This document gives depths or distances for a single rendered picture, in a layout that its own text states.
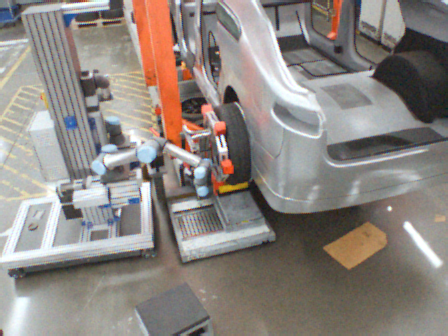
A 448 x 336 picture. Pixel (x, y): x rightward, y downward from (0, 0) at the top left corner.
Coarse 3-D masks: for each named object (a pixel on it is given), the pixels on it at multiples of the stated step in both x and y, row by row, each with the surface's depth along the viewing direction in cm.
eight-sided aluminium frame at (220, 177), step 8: (208, 112) 330; (208, 120) 326; (216, 120) 318; (216, 136) 311; (224, 144) 310; (224, 152) 310; (216, 160) 359; (216, 168) 357; (216, 176) 343; (224, 176) 322
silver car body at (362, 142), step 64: (192, 0) 523; (256, 0) 306; (256, 64) 260; (320, 64) 497; (384, 64) 369; (256, 128) 279; (320, 128) 231; (384, 128) 332; (320, 192) 257; (384, 192) 273
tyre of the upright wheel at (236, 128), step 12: (216, 108) 328; (228, 108) 320; (228, 120) 310; (240, 120) 311; (228, 132) 307; (240, 132) 309; (240, 144) 307; (240, 156) 309; (240, 168) 315; (228, 180) 338; (240, 180) 326; (252, 180) 337
